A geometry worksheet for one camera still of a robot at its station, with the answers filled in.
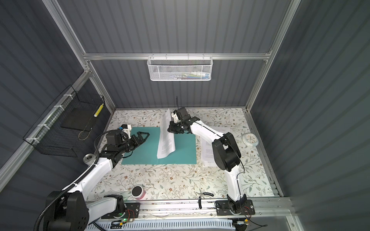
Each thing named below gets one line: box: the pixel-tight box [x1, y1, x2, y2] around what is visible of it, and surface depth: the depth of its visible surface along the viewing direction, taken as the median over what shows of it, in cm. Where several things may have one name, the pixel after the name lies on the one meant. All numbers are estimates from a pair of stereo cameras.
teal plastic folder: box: [121, 126, 197, 165], surface depth 95 cm
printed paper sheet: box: [157, 108, 176, 160], surface depth 96 cm
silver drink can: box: [82, 153, 97, 167], surface depth 79 cm
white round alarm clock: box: [241, 132, 259, 147], surface depth 100 cm
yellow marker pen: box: [93, 102, 105, 118], surface depth 82 cm
